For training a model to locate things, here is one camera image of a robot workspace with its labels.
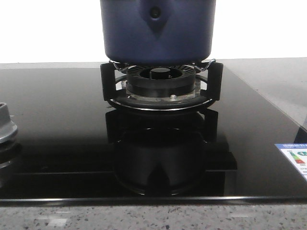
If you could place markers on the black pot support grate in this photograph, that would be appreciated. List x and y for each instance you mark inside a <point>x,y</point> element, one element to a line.
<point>208,84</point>

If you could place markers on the black round gas burner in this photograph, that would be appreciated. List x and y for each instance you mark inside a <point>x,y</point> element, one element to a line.
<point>152,85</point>

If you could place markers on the grey metal stove knob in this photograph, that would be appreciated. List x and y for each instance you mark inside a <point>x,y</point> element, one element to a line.
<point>8,129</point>

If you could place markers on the energy rating label sticker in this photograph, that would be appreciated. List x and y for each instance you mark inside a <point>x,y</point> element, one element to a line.
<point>296,153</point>

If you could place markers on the black glass stove top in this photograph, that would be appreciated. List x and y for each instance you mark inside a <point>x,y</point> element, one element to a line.
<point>72,148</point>

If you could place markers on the dark blue cooking pot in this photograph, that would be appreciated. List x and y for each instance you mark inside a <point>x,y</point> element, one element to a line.
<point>157,32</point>

